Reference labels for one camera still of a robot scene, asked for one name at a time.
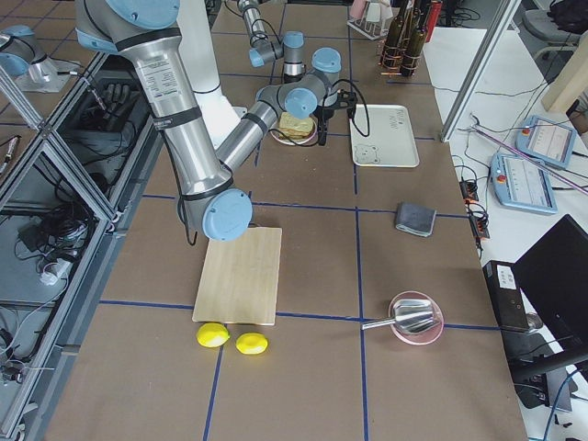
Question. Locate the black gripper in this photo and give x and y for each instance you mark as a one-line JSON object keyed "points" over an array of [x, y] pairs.
{"points": [[322, 120], [292, 78]]}

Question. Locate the bread slice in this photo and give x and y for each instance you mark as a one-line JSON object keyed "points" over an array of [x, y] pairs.
{"points": [[295, 127]]}

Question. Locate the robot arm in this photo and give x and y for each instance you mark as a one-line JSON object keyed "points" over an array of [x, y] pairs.
{"points": [[266, 46], [170, 48]]}

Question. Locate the cream bear tray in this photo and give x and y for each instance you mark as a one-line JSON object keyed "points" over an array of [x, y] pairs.
{"points": [[383, 137]]}

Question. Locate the dark green wine bottle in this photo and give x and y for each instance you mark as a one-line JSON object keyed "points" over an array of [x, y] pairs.
{"points": [[394, 36]]}

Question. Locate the long metal pointer stick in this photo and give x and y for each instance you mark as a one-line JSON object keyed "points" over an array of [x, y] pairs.
{"points": [[477, 127]]}

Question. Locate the grey folded cloth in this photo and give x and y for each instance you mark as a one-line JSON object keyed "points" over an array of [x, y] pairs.
{"points": [[415, 219]]}

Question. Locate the near teach pendant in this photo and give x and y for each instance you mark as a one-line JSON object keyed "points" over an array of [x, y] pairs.
{"points": [[518, 184]]}

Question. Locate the teach pendant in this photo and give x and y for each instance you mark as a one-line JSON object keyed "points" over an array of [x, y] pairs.
{"points": [[518, 184], [549, 141]]}

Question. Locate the far teach pendant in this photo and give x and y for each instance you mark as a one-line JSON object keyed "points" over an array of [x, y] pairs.
{"points": [[549, 141]]}

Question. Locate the wooden cutting board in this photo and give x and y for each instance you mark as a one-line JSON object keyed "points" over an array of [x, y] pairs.
{"points": [[239, 279]]}

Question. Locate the metal scoop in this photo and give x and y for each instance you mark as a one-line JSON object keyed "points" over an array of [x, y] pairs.
{"points": [[410, 316]]}

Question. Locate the pink bowl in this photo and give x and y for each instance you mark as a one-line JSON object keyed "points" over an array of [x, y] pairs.
{"points": [[424, 338]]}

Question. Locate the yellow lemon right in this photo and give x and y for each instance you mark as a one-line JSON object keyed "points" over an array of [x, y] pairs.
{"points": [[251, 344]]}

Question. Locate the yellow lemon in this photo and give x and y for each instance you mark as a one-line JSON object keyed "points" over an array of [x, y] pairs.
{"points": [[251, 344], [212, 335]]}

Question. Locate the yellow lemon left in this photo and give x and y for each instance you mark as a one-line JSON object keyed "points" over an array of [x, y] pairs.
{"points": [[212, 335]]}

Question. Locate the black laptop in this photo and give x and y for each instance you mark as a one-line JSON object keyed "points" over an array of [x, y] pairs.
{"points": [[552, 275]]}

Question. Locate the copper wire bottle rack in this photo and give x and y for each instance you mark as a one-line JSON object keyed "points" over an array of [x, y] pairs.
{"points": [[395, 61]]}

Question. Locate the white wire cup rack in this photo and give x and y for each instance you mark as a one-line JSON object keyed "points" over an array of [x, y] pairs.
{"points": [[371, 18]]}

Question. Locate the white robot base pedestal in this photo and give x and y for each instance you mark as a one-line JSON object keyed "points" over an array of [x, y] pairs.
{"points": [[197, 54]]}

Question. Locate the aluminium frame post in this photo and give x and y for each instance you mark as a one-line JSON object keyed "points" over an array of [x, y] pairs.
{"points": [[500, 22]]}

